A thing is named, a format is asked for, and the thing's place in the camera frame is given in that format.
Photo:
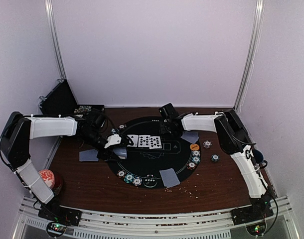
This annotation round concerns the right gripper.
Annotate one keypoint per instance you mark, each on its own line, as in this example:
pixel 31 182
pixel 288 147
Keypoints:
pixel 163 129

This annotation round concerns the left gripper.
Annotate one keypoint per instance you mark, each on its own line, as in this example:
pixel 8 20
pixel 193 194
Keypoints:
pixel 108 154

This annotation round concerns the grey card deck box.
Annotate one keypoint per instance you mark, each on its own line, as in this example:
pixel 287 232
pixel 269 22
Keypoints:
pixel 121 152

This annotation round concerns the ten of spades card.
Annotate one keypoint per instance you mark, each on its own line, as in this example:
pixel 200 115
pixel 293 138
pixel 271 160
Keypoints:
pixel 155 142

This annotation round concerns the orange big blind button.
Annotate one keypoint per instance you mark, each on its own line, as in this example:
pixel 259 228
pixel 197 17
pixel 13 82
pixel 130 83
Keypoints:
pixel 194 147

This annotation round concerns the dealt card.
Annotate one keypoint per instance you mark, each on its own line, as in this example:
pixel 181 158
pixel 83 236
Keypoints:
pixel 186 135
pixel 169 178

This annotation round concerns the two of spades card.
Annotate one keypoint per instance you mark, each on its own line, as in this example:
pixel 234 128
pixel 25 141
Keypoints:
pixel 133 140

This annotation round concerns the nine of spades card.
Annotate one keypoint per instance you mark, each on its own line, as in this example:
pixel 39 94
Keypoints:
pixel 144 141

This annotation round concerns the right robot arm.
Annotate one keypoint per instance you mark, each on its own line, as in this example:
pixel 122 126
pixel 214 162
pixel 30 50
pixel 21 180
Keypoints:
pixel 233 140

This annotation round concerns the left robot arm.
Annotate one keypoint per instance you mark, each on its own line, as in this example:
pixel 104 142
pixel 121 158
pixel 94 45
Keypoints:
pixel 26 139

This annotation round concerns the leftover cards on table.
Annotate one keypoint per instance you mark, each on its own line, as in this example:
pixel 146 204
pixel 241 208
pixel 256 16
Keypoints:
pixel 88 156

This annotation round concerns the round black poker mat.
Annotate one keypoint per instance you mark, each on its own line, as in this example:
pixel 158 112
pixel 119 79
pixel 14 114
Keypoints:
pixel 175 153

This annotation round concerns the green chip stack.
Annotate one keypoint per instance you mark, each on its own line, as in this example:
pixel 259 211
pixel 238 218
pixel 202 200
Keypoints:
pixel 215 158

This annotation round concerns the black poker set case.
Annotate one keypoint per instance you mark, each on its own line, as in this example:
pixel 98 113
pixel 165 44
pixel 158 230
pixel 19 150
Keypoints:
pixel 61 101

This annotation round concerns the red patterned tin can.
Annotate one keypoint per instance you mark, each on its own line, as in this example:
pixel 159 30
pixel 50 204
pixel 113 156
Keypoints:
pixel 53 180

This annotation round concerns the dark blue mug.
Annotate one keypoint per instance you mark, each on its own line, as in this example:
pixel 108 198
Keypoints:
pixel 259 158

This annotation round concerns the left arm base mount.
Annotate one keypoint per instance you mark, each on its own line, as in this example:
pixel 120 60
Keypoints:
pixel 59 223

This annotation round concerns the aluminium front rail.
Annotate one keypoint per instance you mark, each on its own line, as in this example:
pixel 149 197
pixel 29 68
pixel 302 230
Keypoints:
pixel 198 225

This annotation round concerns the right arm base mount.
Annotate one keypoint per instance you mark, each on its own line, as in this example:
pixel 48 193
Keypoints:
pixel 253 218

